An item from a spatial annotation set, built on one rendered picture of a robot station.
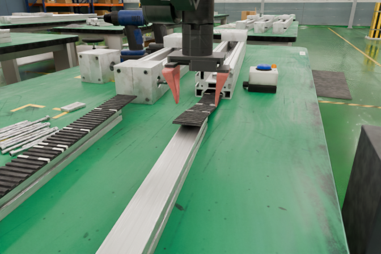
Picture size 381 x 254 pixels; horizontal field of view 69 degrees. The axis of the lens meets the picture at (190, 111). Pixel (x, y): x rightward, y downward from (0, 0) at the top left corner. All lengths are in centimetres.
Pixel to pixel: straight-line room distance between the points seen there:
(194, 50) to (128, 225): 31
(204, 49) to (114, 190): 28
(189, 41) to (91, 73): 51
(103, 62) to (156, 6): 44
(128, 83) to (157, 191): 42
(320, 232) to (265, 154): 17
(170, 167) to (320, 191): 20
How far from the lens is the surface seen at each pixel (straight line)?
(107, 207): 38
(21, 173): 43
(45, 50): 243
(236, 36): 129
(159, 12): 52
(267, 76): 81
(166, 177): 37
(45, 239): 36
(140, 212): 32
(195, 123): 48
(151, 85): 69
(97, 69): 93
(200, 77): 75
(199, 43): 50
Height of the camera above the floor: 102
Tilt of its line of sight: 21 degrees down
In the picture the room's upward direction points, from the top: straight up
